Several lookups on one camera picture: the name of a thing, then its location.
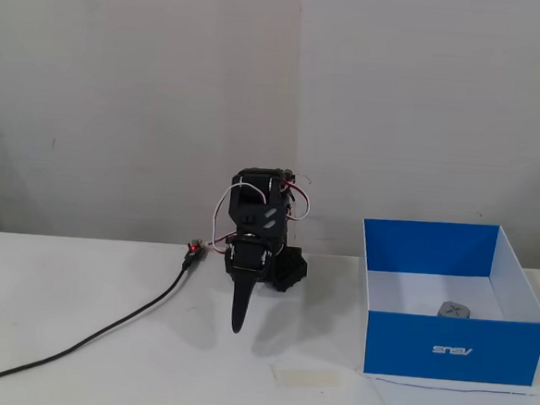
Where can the small controller board red led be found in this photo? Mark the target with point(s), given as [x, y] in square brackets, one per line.
[194, 249]

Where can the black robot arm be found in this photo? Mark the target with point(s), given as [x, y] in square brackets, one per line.
[255, 211]

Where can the blue and white cardboard box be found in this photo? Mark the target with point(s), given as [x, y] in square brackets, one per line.
[450, 345]

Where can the small gray block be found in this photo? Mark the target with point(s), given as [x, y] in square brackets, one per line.
[454, 310]

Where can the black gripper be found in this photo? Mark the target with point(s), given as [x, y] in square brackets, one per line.
[248, 258]

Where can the clear tape patch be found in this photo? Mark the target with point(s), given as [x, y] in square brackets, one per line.
[306, 377]

